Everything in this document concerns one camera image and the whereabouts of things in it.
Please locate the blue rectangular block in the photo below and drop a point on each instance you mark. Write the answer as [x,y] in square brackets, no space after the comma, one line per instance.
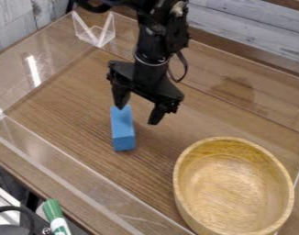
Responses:
[123,130]

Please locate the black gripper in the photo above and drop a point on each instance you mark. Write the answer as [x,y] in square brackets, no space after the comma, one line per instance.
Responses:
[148,79]

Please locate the green and white marker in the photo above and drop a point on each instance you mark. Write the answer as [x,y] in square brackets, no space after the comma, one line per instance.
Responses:
[53,215]

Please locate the brown wooden bowl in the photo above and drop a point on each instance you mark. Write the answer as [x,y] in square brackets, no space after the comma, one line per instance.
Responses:
[232,188]

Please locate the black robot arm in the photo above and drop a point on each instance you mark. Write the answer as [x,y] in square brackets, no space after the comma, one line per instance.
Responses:
[163,36]

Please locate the clear acrylic tray wall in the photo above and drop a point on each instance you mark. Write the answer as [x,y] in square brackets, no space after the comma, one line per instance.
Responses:
[61,154]

